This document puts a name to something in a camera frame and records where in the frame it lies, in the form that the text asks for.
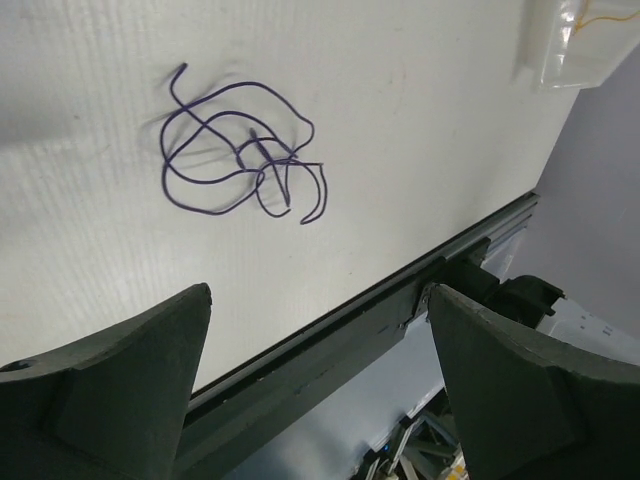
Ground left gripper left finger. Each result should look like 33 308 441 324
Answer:
1 283 212 479

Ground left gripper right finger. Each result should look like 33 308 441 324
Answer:
428 285 639 479

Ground orange wire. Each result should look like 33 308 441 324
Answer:
572 0 640 32

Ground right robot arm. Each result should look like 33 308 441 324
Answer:
441 260 639 365

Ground white foam compartment tray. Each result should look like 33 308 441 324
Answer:
516 0 639 93

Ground aluminium front rail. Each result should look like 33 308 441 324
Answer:
437 192 540 259

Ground purple wire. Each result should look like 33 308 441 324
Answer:
160 62 329 225

